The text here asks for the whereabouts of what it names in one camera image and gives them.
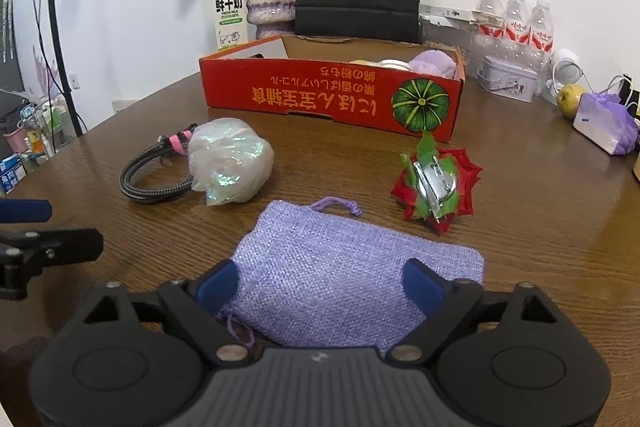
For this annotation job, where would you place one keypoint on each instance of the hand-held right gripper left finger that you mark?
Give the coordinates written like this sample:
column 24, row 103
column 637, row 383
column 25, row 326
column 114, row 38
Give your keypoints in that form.
column 217, row 283

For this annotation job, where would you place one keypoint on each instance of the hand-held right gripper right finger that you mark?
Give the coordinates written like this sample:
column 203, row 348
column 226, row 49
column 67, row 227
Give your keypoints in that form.
column 422, row 283

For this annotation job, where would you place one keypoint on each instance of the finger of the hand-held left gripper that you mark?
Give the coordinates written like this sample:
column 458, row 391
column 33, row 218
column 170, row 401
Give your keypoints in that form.
column 25, row 211
column 65, row 246

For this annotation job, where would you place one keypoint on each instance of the orange cardboard box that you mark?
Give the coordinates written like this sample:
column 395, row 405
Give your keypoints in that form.
column 310, row 97

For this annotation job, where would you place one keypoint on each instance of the blue white box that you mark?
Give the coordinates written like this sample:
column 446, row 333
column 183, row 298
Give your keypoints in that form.
column 11, row 174

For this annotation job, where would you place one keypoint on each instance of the pink cup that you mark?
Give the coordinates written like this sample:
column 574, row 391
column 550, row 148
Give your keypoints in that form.
column 15, row 139

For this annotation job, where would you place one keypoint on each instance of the red flower hair clip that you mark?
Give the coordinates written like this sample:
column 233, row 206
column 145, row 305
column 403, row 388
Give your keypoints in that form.
column 465, row 177

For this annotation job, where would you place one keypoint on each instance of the iridescent white plastic bag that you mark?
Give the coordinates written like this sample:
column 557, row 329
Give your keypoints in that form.
column 230, row 162

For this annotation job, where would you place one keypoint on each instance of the black light stand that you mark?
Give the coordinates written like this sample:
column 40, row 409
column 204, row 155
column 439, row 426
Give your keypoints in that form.
column 60, row 57

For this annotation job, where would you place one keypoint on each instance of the purple fluffy puff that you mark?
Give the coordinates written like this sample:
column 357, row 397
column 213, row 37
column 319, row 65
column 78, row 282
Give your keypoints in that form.
column 432, row 63

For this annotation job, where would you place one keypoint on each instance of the white printed tin box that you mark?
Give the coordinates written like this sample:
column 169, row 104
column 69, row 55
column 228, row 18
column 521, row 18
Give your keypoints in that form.
column 507, row 79

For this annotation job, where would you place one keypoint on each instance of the cream round puff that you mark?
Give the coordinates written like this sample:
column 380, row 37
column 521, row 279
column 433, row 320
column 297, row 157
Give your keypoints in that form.
column 395, row 64

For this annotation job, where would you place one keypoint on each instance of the green apple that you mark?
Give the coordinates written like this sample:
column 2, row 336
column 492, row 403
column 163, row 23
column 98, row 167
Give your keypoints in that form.
column 570, row 99

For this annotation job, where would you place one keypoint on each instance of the purple gift bag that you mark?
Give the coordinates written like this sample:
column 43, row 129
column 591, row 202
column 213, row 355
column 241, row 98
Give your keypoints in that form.
column 605, row 122

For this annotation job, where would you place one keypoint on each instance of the clear jar of seeds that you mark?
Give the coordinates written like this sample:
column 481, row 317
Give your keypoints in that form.
column 450, row 38

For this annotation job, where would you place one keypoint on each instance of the small white round device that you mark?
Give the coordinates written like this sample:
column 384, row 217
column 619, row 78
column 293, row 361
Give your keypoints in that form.
column 565, row 59

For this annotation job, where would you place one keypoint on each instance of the long white carton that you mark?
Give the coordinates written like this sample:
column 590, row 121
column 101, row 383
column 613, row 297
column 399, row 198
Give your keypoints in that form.
column 445, row 13

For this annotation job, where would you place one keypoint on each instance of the white green milk carton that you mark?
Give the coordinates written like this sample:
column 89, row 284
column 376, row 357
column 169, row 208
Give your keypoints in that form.
column 229, row 12

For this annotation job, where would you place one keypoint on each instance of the clear water bottle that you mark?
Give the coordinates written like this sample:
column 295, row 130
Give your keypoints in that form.
column 490, row 7
column 542, row 24
column 517, row 14

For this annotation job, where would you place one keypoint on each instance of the white wall socket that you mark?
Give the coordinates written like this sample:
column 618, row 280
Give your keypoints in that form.
column 75, row 80

